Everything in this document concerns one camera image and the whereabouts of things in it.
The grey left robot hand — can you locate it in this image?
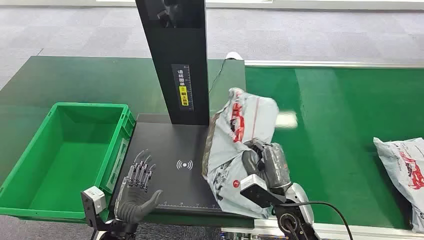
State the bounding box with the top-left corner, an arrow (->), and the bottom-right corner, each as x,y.
114,149 -> 164,225

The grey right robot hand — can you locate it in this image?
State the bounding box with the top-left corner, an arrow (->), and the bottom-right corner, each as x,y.
241,138 -> 293,191

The grey mailer bag red print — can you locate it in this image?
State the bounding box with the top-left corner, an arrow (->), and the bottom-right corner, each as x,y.
373,137 -> 424,234
202,87 -> 281,220

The black inbound scanner machine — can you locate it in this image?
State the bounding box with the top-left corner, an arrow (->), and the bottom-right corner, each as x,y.
109,0 -> 256,220

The green conveyor belt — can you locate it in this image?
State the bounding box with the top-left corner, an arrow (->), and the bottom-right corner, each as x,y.
245,66 -> 424,230

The white crate label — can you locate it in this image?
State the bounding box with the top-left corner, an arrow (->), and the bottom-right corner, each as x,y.
107,138 -> 130,193

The green plastic crate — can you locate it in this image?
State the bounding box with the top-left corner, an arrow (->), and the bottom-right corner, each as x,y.
0,101 -> 137,223

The yellow black column label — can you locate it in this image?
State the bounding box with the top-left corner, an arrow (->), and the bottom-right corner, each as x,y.
171,64 -> 195,113

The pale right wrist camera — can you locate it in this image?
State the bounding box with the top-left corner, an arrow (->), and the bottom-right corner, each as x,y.
239,174 -> 287,209

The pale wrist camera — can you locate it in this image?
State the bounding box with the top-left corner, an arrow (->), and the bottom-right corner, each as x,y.
239,174 -> 287,209
80,186 -> 108,229

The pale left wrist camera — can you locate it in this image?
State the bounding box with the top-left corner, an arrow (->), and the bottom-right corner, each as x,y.
80,186 -> 108,229

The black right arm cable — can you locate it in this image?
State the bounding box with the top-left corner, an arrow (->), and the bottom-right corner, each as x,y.
281,201 -> 355,240

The thin black scanner cable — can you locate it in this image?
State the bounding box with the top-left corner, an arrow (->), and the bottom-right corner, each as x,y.
208,58 -> 229,95

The aluminium conveyor side rail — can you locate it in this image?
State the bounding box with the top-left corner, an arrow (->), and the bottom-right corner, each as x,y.
221,218 -> 424,240
244,60 -> 424,69

